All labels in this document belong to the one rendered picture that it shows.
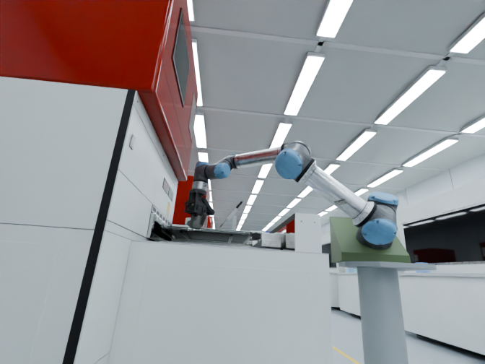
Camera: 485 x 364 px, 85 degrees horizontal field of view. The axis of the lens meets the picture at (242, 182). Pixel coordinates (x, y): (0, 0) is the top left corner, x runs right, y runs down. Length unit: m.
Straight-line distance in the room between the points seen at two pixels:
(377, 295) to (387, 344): 0.17
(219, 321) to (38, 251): 0.49
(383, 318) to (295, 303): 0.50
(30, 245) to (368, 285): 1.17
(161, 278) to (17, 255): 0.35
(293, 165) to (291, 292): 0.46
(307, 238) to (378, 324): 0.49
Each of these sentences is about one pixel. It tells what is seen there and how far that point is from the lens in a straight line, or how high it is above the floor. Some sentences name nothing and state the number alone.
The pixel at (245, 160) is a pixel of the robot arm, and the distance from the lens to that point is 1.33.
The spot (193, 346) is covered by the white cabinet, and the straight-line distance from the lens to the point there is 0.88.
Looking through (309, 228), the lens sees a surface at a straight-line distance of 0.98.
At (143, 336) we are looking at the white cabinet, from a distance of 0.90.
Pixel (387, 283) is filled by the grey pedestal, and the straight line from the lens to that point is 1.30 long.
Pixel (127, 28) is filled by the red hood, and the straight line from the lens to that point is 1.02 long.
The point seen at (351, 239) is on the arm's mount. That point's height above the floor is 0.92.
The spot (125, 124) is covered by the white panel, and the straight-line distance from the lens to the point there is 0.81.
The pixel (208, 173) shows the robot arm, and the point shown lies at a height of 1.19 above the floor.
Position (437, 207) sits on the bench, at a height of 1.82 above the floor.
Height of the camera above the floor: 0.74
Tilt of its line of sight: 19 degrees up
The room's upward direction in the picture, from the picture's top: 4 degrees clockwise
